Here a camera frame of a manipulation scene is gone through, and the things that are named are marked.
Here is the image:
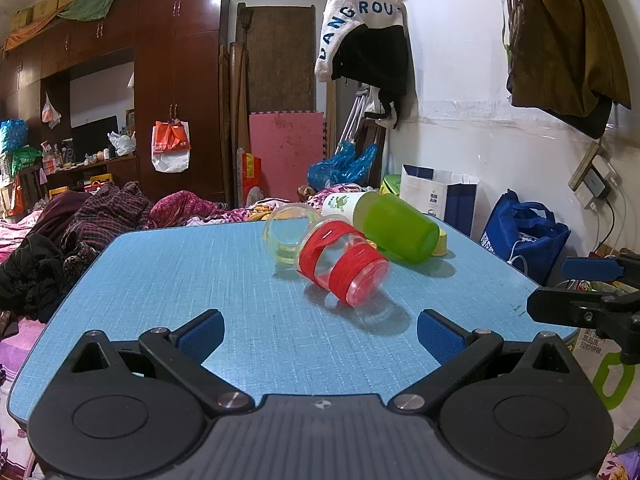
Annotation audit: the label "pink foam mat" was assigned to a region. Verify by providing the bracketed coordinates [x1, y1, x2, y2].
[248, 111, 326, 202]

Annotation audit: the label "small white plastic bag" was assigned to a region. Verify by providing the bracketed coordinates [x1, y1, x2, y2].
[41, 93, 62, 130]

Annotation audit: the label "blue tote bag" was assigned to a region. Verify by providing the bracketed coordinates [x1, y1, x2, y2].
[480, 189, 572, 286]

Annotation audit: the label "metal folding frame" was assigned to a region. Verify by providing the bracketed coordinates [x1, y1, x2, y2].
[335, 85, 387, 158]

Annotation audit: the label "magenta patterned blanket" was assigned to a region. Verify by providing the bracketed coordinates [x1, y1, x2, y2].
[149, 189, 232, 229]

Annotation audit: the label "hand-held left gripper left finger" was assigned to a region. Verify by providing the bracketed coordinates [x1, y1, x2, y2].
[68, 309, 255, 417]

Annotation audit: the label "white and black hoodie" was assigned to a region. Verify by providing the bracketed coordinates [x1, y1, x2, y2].
[314, 0, 417, 130]

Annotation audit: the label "clear glass cup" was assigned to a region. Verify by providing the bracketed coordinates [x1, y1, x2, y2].
[262, 203, 326, 264]

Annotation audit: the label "small cardboard box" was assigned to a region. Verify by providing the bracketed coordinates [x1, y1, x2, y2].
[10, 0, 61, 31]

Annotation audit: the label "dark plaid clothes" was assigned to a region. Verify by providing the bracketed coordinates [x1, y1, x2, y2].
[59, 182, 154, 255]

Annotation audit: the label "black monitor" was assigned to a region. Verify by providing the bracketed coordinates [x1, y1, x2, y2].
[70, 115, 120, 164]

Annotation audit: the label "glass cup with red sleeve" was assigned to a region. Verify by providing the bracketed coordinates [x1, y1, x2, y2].
[295, 214, 392, 309]

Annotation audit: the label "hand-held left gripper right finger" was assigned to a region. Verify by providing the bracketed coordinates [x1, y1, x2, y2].
[387, 309, 576, 416]

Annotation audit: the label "wooden board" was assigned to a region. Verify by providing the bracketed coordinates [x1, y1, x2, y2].
[235, 3, 317, 117]

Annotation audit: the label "blue plastic bag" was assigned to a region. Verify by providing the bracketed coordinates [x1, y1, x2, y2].
[307, 141, 379, 192]

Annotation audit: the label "black charger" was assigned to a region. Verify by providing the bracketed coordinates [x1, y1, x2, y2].
[582, 167, 612, 200]

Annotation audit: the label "crumpled white plastic bag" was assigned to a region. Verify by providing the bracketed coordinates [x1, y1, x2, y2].
[108, 130, 137, 157]

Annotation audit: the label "green plastic cup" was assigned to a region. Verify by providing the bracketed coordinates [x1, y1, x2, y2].
[354, 192, 441, 265]

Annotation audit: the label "white paper bag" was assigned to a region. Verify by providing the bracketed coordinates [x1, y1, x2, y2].
[399, 164, 480, 237]

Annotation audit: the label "black clothes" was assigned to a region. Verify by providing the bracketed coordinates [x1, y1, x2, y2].
[0, 233, 99, 324]

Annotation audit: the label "brown wooden wardrobe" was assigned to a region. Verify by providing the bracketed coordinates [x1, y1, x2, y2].
[0, 0, 232, 207]

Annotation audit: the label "orange and white plastic bag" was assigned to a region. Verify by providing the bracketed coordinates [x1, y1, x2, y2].
[151, 120, 193, 174]

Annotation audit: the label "green and white bag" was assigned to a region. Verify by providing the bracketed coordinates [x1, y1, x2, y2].
[574, 329, 640, 412]

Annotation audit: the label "blue woven bag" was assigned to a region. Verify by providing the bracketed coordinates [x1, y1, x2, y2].
[0, 119, 30, 154]

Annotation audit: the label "white bottle with green print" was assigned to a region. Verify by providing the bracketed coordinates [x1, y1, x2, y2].
[320, 190, 381, 226]

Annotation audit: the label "hanging brown clothes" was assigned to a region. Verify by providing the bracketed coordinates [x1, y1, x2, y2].
[499, 0, 632, 140]

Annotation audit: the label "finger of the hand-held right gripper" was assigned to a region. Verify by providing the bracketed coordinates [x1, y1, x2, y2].
[561, 254, 640, 283]
[526, 287, 640, 333]

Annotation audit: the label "red and yellow sack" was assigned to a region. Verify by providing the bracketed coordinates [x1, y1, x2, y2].
[242, 152, 263, 207]

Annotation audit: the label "white cable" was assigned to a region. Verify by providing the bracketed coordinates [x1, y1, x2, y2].
[592, 195, 632, 256]

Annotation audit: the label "wall power socket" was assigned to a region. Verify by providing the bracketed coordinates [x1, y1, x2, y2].
[569, 141, 622, 209]

